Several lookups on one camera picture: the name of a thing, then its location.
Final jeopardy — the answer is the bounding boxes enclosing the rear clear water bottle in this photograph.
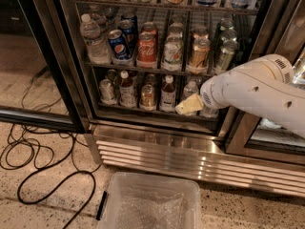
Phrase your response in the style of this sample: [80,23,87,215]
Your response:
[89,5,108,32]

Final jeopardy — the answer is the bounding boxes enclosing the silver can bottom shelf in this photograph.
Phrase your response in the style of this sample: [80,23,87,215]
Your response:
[99,79,117,105]

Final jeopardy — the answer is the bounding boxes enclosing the middle blue pepsi can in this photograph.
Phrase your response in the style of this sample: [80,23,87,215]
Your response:
[118,19,136,51]

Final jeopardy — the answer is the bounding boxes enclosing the rear red cola can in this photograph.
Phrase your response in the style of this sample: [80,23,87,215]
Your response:
[141,22,158,35]

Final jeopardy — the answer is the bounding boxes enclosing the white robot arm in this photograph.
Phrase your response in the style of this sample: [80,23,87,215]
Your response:
[175,54,305,137]

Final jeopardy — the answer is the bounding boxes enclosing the water bottle bottom right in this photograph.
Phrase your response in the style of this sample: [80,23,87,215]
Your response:
[199,107,219,118]

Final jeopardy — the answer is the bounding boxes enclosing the clear water bottle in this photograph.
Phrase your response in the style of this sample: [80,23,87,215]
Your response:
[80,13,111,64]
[89,5,108,32]

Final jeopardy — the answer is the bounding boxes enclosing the front gold soda can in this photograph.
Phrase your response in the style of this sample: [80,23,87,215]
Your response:
[186,38,211,74]

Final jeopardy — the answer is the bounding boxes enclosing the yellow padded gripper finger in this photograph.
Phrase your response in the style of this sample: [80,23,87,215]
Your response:
[175,94,204,115]

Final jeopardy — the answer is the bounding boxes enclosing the black floor cable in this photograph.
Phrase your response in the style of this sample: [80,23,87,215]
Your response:
[0,68,101,229]

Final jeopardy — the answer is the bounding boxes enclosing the white green can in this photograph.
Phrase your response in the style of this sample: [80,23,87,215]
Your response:
[167,23,183,38]
[161,36,183,72]

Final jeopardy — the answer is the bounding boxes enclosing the stainless steel fridge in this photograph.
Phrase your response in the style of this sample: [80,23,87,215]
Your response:
[12,0,305,198]

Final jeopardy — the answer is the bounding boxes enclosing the front blue pepsi can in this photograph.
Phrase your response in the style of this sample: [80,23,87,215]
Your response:
[108,30,132,66]

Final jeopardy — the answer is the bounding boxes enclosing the rear blue pepsi can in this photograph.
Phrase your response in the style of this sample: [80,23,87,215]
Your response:
[121,11,137,26]

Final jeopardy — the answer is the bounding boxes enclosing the gold soda can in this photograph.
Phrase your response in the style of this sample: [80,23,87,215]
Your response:
[186,38,211,74]
[192,27,209,39]

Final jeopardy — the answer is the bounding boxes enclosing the front clear water bottle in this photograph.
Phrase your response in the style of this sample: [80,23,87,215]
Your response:
[80,13,111,64]

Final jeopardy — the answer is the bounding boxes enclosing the water bottle bottom left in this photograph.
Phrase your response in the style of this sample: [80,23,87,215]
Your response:
[181,81,199,101]

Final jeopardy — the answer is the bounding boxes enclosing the brown tea bottle left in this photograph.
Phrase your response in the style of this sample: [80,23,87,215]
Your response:
[119,71,136,108]

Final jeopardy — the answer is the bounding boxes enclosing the open glass fridge door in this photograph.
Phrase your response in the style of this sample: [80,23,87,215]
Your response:
[0,0,89,133]

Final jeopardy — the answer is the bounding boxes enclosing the front red cola can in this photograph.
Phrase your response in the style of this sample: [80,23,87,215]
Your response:
[136,31,156,69]

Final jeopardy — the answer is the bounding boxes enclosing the brown tea bottle right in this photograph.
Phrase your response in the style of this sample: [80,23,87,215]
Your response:
[159,75,176,113]

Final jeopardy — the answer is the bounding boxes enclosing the brown tea bottle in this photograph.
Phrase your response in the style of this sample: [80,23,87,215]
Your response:
[159,75,176,113]
[119,71,136,108]

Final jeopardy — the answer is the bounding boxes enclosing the rear white green can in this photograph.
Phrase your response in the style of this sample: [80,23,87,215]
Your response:
[167,23,183,38]

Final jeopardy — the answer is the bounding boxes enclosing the red cola can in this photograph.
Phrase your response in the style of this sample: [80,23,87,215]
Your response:
[136,31,156,69]
[141,22,158,35]

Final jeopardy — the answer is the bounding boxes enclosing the green soda can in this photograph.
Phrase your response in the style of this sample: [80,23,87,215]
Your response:
[216,18,234,32]
[218,30,237,44]
[213,40,238,74]

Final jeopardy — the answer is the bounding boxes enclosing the clear plastic storage bin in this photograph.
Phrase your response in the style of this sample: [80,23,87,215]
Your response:
[96,172,201,229]

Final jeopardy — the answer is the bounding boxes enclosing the front white green can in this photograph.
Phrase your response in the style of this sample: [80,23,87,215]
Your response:
[161,36,183,72]

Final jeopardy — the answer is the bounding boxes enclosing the blue pepsi can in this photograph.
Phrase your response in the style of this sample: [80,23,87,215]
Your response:
[118,19,136,51]
[121,11,137,26]
[108,30,132,66]

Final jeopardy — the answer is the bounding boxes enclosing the gold can bottom shelf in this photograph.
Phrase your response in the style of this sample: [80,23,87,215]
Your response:
[139,84,156,111]

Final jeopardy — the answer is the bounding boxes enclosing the rear gold soda can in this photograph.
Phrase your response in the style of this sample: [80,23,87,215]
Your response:
[192,27,209,39]

